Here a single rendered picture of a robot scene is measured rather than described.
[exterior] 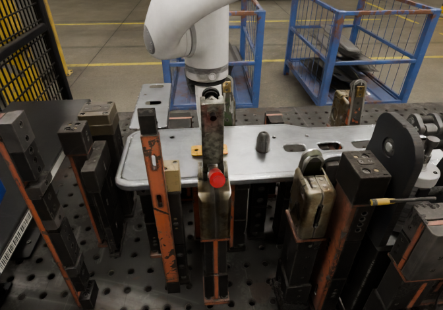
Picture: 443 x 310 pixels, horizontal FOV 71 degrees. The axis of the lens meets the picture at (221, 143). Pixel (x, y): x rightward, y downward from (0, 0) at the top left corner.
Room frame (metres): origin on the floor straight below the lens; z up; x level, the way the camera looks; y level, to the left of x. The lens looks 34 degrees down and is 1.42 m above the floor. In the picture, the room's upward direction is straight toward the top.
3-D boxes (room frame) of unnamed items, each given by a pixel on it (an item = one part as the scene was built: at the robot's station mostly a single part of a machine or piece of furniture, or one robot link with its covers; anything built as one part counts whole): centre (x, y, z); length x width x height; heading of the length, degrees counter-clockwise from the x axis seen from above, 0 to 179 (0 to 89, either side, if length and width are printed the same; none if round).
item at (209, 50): (0.58, 0.03, 1.28); 0.09 x 0.08 x 0.13; 124
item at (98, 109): (0.69, 0.31, 0.88); 0.08 x 0.08 x 0.36; 5
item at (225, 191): (0.42, 0.01, 0.88); 0.07 x 0.06 x 0.35; 5
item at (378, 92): (3.02, -1.20, 0.47); 1.20 x 0.80 x 0.95; 5
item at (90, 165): (0.57, 0.29, 0.85); 0.12 x 0.03 x 0.30; 5
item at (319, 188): (0.40, -0.16, 0.88); 0.11 x 0.09 x 0.37; 5
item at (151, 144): (0.42, 0.12, 0.95); 0.03 x 0.01 x 0.50; 95
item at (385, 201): (0.33, -0.27, 1.09); 0.10 x 0.01 x 0.01; 95
